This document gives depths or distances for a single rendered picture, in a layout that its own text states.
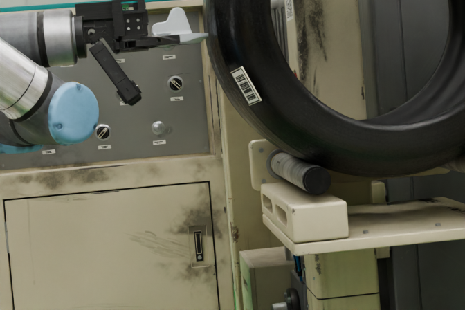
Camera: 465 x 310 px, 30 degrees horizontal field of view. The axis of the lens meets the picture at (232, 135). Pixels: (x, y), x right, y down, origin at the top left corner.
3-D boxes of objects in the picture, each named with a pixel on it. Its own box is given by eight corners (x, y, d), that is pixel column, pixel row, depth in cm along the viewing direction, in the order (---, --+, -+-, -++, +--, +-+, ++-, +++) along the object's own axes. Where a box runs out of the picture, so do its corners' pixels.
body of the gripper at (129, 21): (149, -4, 137) (71, 3, 136) (153, 51, 138) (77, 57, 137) (148, 2, 145) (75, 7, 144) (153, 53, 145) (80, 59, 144)
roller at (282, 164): (266, 169, 169) (276, 148, 169) (286, 178, 169) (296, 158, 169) (297, 187, 134) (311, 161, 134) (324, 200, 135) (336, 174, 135)
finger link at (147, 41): (179, 33, 137) (124, 37, 136) (180, 43, 137) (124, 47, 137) (178, 35, 142) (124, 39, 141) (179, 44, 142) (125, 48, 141)
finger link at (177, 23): (207, 4, 139) (149, 8, 138) (210, 41, 139) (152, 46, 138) (205, 5, 142) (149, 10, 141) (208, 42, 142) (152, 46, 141)
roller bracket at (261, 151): (251, 189, 171) (248, 140, 171) (446, 171, 175) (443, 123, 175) (254, 192, 168) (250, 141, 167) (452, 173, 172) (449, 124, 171)
